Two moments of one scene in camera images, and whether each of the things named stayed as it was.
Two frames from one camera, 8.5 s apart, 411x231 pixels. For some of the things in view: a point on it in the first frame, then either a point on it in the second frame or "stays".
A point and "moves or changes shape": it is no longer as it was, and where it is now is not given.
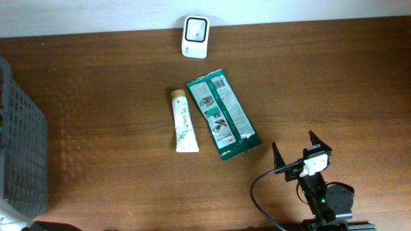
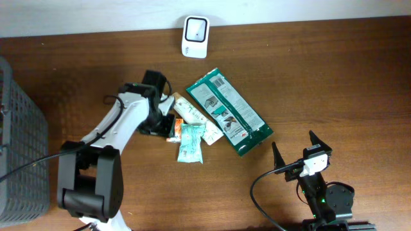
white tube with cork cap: (185, 138) -> (187, 112)
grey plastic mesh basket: (24, 181) stays
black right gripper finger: (315, 140) stays
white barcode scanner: (195, 36) stays
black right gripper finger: (278, 158) stays
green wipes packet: (229, 128) moves or changes shape
